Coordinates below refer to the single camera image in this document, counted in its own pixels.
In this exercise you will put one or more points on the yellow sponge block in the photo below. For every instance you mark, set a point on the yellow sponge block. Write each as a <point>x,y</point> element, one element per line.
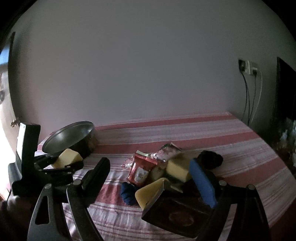
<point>66,158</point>

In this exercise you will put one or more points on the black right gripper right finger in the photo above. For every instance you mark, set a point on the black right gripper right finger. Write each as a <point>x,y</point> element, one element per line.
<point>236,213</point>

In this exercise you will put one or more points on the yellow green scrub sponge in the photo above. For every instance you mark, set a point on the yellow green scrub sponge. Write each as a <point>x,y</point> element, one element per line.
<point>178,168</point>

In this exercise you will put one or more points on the large yellow sponge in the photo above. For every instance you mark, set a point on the large yellow sponge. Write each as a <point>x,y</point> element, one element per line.
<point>146,193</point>

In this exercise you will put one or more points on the blue cloth ball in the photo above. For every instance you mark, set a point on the blue cloth ball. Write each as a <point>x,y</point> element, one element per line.
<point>127,193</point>

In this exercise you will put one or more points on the brass door handle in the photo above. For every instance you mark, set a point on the brass door handle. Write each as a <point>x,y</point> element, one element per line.
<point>15,122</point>

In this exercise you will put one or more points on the black cloth ball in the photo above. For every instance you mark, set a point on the black cloth ball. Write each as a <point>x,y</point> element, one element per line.
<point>209,160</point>

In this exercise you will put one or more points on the pink candy bag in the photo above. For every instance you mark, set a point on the pink candy bag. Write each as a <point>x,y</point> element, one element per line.
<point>165,153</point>

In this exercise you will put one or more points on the red snack pouch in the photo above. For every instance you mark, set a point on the red snack pouch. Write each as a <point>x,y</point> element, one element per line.
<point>140,170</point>

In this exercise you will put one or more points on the wall power socket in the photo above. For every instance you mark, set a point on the wall power socket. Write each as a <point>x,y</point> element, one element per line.
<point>248,67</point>

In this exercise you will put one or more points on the pink striped tablecloth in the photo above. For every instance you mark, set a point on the pink striped tablecloth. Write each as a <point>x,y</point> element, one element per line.
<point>247,159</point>

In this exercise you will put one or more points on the black square box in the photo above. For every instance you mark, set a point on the black square box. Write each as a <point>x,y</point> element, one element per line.
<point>175,211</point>

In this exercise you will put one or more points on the round metal tin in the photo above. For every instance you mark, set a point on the round metal tin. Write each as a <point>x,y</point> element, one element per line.
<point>80,136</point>

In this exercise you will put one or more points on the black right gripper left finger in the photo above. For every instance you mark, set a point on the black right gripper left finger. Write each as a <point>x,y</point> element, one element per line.
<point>48,220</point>

